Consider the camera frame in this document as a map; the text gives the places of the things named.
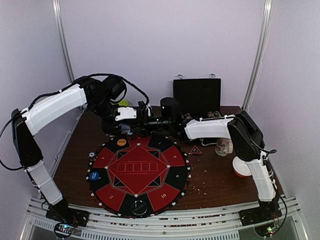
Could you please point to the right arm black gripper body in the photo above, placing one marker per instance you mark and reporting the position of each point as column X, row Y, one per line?
column 179, row 123

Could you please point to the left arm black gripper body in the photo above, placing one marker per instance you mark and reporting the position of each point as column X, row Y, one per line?
column 104, row 107

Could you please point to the orange big blind button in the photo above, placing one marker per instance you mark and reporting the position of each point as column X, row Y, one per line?
column 121, row 142

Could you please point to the black red triangular token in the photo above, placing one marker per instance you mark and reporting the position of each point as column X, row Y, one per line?
column 195, row 151

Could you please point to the poker chip stack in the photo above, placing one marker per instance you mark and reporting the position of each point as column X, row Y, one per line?
column 92, row 156

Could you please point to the blue small blind button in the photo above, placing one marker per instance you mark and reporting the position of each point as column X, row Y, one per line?
column 93, row 176

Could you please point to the blue deck of cards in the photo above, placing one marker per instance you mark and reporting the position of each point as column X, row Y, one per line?
column 125, row 129

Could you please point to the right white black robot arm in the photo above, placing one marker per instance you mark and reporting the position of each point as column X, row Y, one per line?
column 247, row 141

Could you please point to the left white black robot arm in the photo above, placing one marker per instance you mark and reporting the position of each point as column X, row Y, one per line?
column 28, row 122

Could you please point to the lime green plastic bowl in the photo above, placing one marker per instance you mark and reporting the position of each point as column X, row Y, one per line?
column 123, row 103

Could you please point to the round red black poker mat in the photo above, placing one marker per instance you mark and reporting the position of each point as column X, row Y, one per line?
column 153, row 169

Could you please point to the black poker chip case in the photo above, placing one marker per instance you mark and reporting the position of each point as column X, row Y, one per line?
column 198, row 96

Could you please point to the clear round dealer button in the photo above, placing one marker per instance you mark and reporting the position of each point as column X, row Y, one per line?
column 139, row 207

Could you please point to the white printed ceramic mug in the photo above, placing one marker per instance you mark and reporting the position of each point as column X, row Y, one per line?
column 224, row 147

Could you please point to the white orange ceramic bowl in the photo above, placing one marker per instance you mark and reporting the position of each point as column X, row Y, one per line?
column 240, row 168

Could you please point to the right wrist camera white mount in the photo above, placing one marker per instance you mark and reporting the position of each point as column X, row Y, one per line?
column 145, row 109

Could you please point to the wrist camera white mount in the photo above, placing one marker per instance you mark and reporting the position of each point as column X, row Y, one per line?
column 145, row 109
column 125, row 113

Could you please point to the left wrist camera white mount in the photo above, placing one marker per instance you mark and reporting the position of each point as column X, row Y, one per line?
column 125, row 113

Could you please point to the left aluminium frame post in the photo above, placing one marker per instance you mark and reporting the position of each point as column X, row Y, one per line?
column 62, row 38

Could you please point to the aluminium frame post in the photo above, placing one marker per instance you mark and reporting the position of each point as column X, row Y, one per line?
column 62, row 38
column 260, row 51

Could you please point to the right aluminium frame post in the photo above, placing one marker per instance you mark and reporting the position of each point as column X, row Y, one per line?
column 260, row 51

